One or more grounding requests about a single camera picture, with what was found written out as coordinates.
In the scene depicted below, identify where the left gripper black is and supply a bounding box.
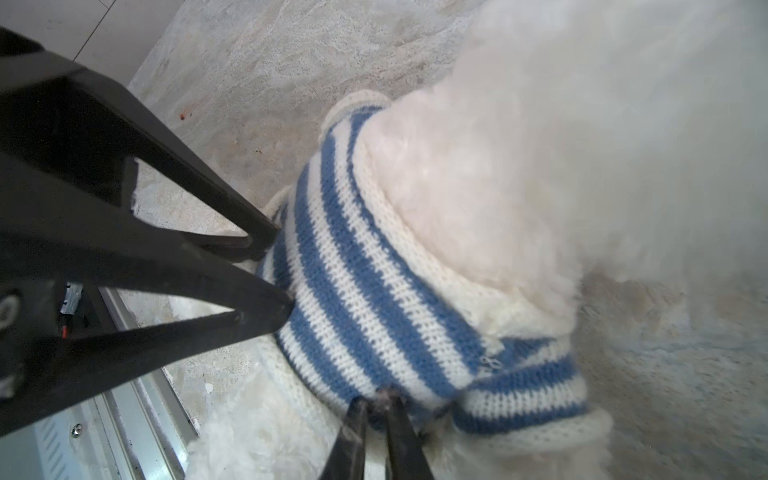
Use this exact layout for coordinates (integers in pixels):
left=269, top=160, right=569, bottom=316
left=1, top=29, right=293, bottom=435

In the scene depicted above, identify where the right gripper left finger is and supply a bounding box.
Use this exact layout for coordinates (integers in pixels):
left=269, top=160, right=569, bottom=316
left=319, top=397, right=369, bottom=480

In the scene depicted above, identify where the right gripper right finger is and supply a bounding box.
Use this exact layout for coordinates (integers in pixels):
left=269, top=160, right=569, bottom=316
left=383, top=394, right=435, bottom=480

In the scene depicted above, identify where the blue white striped knit sweater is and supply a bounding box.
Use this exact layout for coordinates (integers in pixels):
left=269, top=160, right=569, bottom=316
left=258, top=90, right=612, bottom=455

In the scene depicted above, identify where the white teddy bear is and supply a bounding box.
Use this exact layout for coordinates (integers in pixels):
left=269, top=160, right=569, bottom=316
left=186, top=1, right=767, bottom=479

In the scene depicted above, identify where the aluminium mounting rail frame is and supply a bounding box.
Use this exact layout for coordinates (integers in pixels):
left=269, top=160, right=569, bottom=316
left=0, top=284, right=199, bottom=480

